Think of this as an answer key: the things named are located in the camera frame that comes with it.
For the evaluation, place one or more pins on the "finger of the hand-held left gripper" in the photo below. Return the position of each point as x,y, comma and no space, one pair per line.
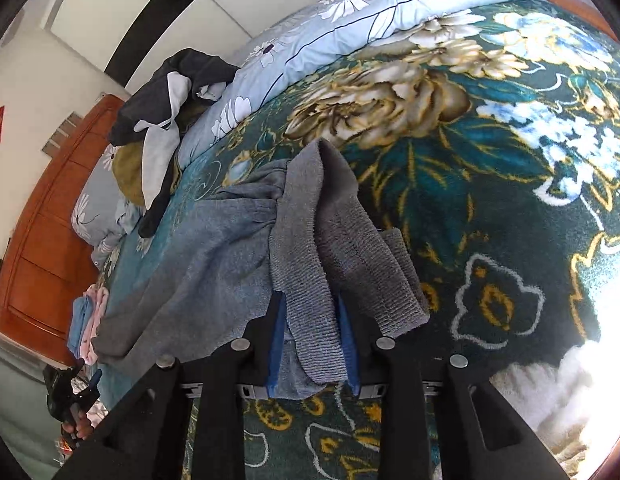
95,380

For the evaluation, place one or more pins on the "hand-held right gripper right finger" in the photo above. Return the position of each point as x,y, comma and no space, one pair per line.
347,350

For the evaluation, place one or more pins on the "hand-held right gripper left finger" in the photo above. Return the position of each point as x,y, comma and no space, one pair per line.
276,350

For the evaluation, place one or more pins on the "grey knit sweater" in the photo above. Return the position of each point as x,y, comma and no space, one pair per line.
215,270

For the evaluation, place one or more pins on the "person's left hand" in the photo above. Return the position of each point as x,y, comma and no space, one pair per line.
80,425

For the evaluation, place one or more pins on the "green curtain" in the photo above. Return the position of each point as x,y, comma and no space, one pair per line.
20,400

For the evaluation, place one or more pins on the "folded blue cloth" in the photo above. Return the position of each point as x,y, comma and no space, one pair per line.
80,325

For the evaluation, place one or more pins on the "folded pink garment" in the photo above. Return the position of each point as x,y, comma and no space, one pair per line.
97,310

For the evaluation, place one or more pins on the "orange wooden headboard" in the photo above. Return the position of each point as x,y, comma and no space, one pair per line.
40,240

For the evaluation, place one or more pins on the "olive knit garment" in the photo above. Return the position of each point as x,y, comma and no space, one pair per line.
127,170

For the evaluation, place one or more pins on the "teal floral blanket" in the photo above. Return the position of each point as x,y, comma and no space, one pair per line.
489,185

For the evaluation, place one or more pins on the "wooden slat board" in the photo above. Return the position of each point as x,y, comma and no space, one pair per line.
60,135

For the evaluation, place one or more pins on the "dark navy garment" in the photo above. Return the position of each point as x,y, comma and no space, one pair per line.
200,67

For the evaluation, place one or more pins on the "light blue floral quilt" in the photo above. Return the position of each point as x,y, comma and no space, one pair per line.
340,25

